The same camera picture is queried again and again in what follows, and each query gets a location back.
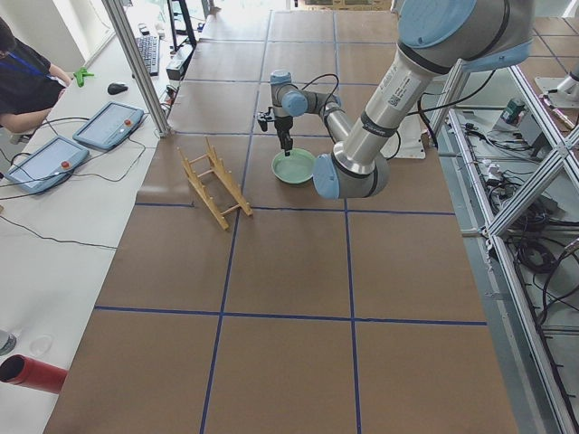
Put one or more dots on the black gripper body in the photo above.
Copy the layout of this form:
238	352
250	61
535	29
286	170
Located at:
282	125

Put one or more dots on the light green plate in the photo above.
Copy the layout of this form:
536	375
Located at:
296	168

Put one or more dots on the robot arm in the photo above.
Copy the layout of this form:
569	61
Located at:
433	36

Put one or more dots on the wooden dish rack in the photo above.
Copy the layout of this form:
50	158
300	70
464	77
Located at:
214	184

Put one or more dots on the black keyboard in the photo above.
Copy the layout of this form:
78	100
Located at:
148	48

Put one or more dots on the far teach pendant tablet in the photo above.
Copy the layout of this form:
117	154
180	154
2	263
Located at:
110	126

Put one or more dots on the teach pendant tablet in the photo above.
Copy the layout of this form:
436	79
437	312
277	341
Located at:
48	165
110	126

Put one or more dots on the black computer mouse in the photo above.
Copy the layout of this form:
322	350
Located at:
116	88

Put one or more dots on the green plastic clamp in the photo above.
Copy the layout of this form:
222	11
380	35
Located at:
81	75

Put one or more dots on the near teach pendant tablet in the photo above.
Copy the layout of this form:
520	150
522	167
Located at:
48	165

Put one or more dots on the person in black shirt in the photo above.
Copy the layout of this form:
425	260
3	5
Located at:
31	85

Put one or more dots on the red cylinder bottle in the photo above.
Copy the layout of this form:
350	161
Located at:
33	374

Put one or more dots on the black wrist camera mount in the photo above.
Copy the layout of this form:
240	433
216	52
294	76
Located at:
264	118

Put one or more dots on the aluminium frame post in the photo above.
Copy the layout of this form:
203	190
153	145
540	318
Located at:
121	25

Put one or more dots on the aluminium frame rail structure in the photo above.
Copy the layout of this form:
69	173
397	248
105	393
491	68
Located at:
512	158

